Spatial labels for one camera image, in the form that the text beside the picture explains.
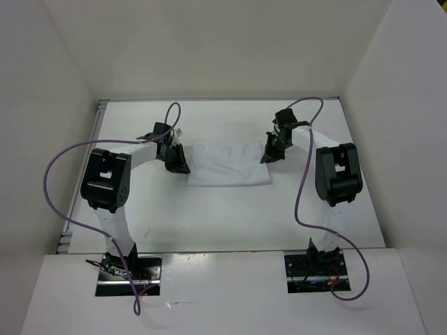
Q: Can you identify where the white skirt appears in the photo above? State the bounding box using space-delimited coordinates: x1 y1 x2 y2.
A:
187 142 271 187

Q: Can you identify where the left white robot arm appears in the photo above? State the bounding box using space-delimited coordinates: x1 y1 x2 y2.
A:
80 135 190 279

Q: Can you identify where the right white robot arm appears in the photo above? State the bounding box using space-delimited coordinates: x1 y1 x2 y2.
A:
261 121 363 274

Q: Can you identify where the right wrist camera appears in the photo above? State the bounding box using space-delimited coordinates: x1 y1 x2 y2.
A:
273 108 298 128

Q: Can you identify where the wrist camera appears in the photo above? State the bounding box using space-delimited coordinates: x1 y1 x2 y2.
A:
273 108 298 128
152 122 182 146

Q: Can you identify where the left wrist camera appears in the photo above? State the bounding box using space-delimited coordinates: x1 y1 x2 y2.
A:
152 122 182 146

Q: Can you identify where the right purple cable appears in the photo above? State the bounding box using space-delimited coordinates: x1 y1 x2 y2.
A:
286 96 372 301

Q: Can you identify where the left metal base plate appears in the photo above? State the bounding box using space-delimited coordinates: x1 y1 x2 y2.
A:
87 254 163 297

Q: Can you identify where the metal base plate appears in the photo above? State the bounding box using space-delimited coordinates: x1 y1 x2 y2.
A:
87 254 163 297
284 253 351 294

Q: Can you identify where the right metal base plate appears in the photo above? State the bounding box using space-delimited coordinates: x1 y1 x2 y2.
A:
284 253 351 294

